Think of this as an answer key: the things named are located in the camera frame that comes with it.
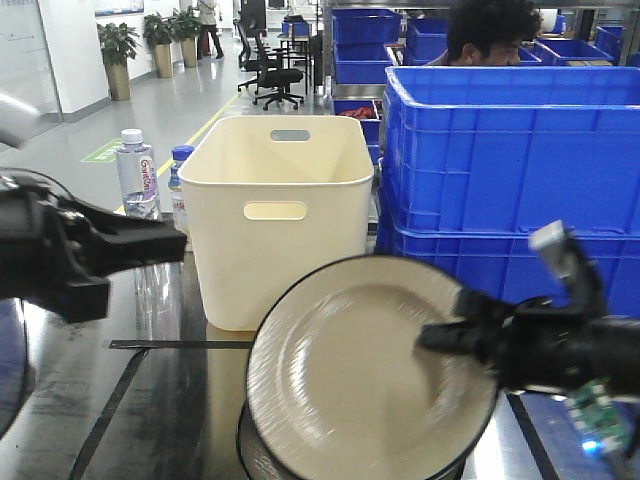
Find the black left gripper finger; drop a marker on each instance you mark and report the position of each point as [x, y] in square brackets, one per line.
[105, 242]

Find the grey tipped right gripper finger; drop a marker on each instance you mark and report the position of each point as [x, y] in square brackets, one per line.
[571, 266]

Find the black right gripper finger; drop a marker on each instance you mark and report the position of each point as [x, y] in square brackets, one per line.
[482, 332]

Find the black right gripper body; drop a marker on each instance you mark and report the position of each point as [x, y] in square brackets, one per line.
[558, 350]

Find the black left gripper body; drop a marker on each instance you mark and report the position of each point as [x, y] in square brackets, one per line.
[48, 250]

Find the beige ceramic plate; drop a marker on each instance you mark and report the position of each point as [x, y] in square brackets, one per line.
[338, 387]

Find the clear water bottle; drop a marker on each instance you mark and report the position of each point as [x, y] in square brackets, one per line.
[137, 176]

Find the green circuit board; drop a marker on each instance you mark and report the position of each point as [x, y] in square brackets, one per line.
[598, 422]

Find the blue capped water bottle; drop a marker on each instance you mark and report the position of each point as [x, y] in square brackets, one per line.
[180, 154]

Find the large blue stacked crates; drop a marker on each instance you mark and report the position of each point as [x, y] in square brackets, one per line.
[476, 159]

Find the cream plastic bin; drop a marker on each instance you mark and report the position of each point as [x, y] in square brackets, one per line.
[270, 198]

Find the black office chair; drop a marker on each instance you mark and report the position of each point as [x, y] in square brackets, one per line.
[272, 80]

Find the dark haired person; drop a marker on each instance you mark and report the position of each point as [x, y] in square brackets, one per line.
[488, 33]

